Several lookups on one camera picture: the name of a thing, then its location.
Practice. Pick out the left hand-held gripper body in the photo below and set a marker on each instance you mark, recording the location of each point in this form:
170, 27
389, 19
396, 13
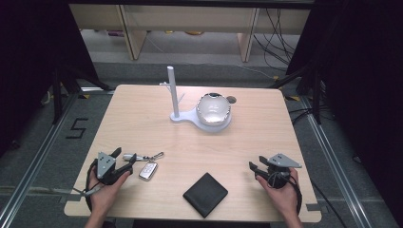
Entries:
104, 164

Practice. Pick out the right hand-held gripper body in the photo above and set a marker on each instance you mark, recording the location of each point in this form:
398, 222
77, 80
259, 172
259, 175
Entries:
280, 161

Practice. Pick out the small round brown disc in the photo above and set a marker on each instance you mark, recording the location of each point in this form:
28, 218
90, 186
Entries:
232, 99

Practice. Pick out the person's left hand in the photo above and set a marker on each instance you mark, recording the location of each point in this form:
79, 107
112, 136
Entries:
101, 198

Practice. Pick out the silver car key bunch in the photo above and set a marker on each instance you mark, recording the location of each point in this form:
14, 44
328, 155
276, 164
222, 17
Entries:
148, 171

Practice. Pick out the black leather wallet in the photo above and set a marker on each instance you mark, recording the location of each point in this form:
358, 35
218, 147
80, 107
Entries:
205, 194

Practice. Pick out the metal floor rail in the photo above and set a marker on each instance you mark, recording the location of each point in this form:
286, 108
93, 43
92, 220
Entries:
335, 164
34, 158

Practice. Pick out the black metal stand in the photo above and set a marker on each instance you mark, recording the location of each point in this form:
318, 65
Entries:
57, 95
316, 95

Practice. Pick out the person's right hand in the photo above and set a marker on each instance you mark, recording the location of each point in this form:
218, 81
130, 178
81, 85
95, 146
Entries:
285, 199

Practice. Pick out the beige wooden desk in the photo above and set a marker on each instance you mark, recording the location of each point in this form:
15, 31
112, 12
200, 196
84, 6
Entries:
190, 17

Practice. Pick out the black curtain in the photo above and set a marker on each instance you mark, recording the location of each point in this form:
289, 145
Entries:
31, 63
364, 79

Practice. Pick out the shiny silver bowl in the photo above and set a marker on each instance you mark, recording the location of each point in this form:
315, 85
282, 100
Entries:
213, 109

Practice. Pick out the white key stand with post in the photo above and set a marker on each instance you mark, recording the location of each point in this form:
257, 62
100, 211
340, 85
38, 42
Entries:
173, 95

